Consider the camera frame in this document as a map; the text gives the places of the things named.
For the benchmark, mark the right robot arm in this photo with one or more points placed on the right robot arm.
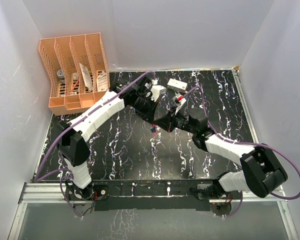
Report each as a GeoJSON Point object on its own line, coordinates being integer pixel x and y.
{"type": "Point", "coordinates": [261, 171]}

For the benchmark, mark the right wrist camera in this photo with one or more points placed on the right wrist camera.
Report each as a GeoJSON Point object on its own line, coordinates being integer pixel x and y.
{"type": "Point", "coordinates": [179, 101]}

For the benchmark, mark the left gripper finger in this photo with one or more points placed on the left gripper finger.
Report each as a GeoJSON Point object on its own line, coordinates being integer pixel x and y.
{"type": "Point", "coordinates": [144, 116]}
{"type": "Point", "coordinates": [151, 117]}

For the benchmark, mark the white box on table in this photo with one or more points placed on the white box on table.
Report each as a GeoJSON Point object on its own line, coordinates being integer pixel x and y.
{"type": "Point", "coordinates": [177, 85]}

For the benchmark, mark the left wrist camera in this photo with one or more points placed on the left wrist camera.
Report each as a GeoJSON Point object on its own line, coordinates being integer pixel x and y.
{"type": "Point", "coordinates": [157, 90]}

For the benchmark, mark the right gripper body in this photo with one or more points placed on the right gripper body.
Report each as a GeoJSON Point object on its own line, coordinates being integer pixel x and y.
{"type": "Point", "coordinates": [180, 121]}

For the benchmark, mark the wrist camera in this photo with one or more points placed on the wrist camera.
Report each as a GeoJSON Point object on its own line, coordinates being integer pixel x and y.
{"type": "Point", "coordinates": [157, 90]}
{"type": "Point", "coordinates": [179, 101]}

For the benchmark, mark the white paper packet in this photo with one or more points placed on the white paper packet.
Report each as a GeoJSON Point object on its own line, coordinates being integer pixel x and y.
{"type": "Point", "coordinates": [86, 77]}

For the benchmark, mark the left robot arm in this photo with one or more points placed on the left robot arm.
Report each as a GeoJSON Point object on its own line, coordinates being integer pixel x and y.
{"type": "Point", "coordinates": [73, 145]}

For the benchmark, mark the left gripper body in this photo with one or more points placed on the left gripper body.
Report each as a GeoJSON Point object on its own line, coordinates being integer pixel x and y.
{"type": "Point", "coordinates": [145, 104]}

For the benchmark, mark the orange file organizer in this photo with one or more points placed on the orange file organizer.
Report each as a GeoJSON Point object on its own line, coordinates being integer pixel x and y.
{"type": "Point", "coordinates": [67, 53]}

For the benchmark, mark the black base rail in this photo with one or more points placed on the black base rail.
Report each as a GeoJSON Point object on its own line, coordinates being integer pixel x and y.
{"type": "Point", "coordinates": [106, 195]}

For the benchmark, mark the white labelled packet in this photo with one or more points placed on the white labelled packet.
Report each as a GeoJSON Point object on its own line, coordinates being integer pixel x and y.
{"type": "Point", "coordinates": [102, 81]}

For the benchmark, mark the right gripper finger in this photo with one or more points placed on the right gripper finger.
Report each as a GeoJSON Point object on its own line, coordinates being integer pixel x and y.
{"type": "Point", "coordinates": [165, 125]}
{"type": "Point", "coordinates": [164, 120]}

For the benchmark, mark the round tin in organizer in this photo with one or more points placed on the round tin in organizer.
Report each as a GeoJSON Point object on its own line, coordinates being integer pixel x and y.
{"type": "Point", "coordinates": [60, 75]}

